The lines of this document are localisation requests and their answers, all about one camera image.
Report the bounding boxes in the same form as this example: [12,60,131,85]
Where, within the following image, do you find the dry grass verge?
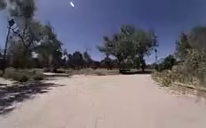
[0,67,120,83]

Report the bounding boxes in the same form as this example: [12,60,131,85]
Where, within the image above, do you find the dry bushes and trees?
[151,20,206,92]

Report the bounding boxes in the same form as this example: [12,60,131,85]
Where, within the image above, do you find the tall sparse tree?
[0,0,66,72]

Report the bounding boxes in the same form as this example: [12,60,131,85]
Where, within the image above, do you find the thin pole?
[153,48,158,72]

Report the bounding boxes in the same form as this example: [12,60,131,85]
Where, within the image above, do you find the tall leaning pole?
[0,18,16,75]

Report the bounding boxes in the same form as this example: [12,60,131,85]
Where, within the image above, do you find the pale sandy dirt road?
[0,73,206,128]

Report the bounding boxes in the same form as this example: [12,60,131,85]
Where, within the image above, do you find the row of dark trees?
[62,49,120,70]

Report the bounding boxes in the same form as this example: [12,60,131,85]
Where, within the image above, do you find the large green tree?
[97,23,159,74]

